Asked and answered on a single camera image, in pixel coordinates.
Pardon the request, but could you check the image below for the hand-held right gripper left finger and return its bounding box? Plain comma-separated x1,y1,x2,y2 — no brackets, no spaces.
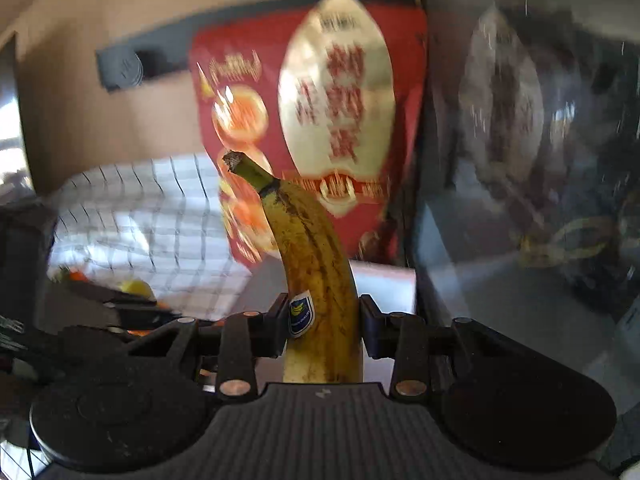
125,293,291,402

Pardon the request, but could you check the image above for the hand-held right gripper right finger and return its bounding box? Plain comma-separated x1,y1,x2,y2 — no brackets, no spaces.
358,293,507,402

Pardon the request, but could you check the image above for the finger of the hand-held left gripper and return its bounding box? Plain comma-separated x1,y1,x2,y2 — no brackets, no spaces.
102,299,183,335

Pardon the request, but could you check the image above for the orange with green leaves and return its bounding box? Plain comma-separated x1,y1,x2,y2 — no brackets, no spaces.
55,266,94,285

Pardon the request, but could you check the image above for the spotted yellow banana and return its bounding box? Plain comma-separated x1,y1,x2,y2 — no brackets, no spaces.
221,151,364,386

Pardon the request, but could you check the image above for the yellow-green apple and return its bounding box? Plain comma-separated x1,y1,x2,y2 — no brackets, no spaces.
119,279,154,299

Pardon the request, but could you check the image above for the white checked blanket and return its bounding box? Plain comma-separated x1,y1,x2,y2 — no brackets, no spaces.
0,155,266,480

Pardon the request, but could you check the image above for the red box with orange print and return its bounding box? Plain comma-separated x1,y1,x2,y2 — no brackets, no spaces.
188,0,429,267

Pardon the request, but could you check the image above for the dark glossy panel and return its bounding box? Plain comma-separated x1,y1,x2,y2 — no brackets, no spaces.
409,0,640,361

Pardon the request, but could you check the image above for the dark grey wall bar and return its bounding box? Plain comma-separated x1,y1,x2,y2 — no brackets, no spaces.
95,2,313,92

